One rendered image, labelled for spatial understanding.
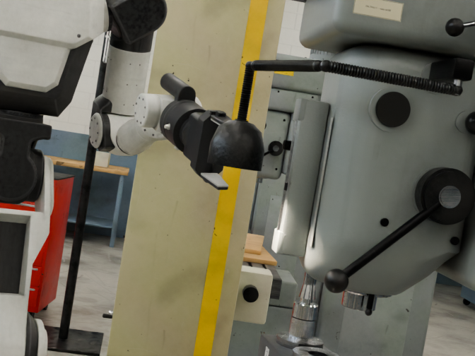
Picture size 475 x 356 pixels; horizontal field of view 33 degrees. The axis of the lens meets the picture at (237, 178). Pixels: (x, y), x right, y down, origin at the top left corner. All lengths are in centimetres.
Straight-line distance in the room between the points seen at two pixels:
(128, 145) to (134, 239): 114
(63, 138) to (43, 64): 849
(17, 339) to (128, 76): 59
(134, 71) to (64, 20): 23
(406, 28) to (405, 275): 31
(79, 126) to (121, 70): 834
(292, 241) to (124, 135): 71
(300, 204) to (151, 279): 180
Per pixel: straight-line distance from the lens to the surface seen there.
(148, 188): 281
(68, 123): 1012
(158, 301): 287
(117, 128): 178
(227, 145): 103
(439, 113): 105
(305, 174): 108
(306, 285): 154
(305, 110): 108
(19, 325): 162
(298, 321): 154
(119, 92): 178
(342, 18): 100
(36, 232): 163
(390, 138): 103
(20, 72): 162
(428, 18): 103
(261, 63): 103
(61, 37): 163
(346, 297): 113
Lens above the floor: 149
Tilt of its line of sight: 3 degrees down
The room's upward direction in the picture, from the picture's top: 9 degrees clockwise
